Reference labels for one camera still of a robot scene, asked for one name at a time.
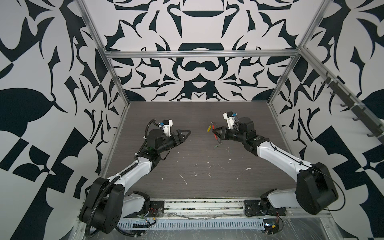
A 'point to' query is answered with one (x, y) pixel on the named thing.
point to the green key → (215, 146)
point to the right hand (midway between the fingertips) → (214, 129)
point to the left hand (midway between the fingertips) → (189, 131)
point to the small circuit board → (271, 225)
